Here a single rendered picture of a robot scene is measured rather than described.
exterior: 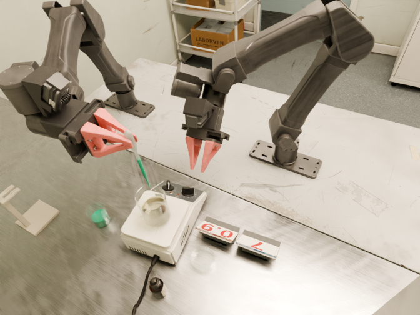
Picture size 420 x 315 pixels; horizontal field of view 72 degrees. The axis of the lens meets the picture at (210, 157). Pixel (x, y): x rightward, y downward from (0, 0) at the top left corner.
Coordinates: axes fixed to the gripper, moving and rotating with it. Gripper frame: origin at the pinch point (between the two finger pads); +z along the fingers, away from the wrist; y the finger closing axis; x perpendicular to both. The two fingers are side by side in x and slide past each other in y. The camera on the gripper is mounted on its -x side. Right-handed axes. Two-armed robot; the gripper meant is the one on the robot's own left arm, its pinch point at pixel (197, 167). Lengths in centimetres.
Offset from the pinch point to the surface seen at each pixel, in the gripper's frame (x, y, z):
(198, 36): 180, -91, -105
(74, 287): -10.0, -18.6, 31.7
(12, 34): 50, -138, -43
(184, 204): -1.9, -0.6, 8.9
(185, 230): -1.6, 1.1, 14.6
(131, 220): -6.8, -10.1, 14.6
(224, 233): 2.6, 9.1, 13.6
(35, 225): -4.9, -37.8, 24.4
